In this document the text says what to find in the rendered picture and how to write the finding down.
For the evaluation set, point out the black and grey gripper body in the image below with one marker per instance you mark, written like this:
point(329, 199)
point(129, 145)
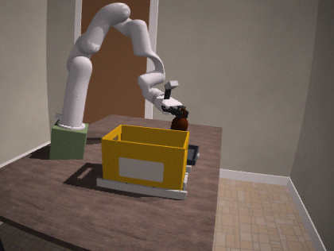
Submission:
point(160, 101)

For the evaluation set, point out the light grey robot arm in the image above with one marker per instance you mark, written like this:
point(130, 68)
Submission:
point(80, 67)

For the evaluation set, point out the brown bottle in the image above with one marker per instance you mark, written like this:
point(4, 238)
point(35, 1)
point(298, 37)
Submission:
point(180, 124)

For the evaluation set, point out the yellow crate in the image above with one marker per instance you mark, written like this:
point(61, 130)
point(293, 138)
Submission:
point(146, 156)

